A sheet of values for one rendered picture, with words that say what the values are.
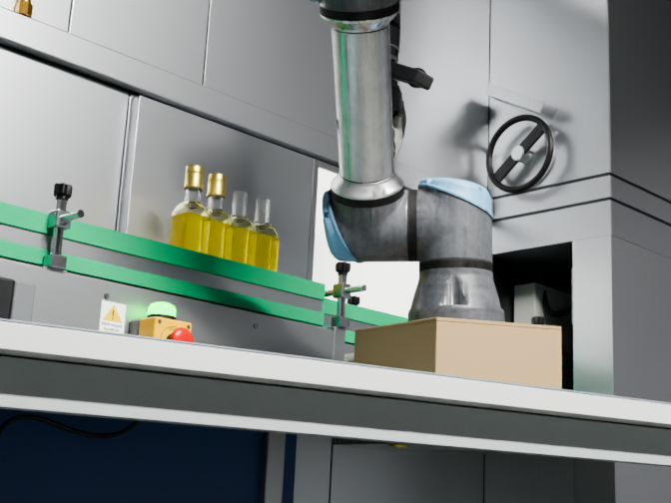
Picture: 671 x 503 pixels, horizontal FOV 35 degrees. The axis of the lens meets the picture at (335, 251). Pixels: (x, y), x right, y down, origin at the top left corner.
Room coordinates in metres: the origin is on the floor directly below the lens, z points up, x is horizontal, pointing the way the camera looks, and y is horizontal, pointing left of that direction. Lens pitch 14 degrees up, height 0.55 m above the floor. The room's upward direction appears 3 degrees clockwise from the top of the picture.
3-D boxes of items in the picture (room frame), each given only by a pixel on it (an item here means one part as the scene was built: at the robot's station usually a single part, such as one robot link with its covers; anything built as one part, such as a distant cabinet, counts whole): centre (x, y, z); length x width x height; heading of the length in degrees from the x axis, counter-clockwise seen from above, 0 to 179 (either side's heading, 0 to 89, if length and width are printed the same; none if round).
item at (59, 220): (1.50, 0.40, 0.94); 0.07 x 0.04 x 0.13; 44
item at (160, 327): (1.60, 0.26, 0.79); 0.07 x 0.07 x 0.07; 44
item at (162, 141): (2.24, 0.08, 1.15); 0.90 x 0.03 x 0.34; 134
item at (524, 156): (2.62, -0.48, 1.49); 0.21 x 0.05 x 0.21; 44
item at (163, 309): (1.60, 0.26, 0.84); 0.04 x 0.04 x 0.03
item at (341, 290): (1.95, 0.00, 0.95); 0.17 x 0.03 x 0.12; 44
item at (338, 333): (1.96, 0.02, 0.85); 0.09 x 0.04 x 0.07; 44
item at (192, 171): (1.86, 0.27, 1.14); 0.04 x 0.04 x 0.04
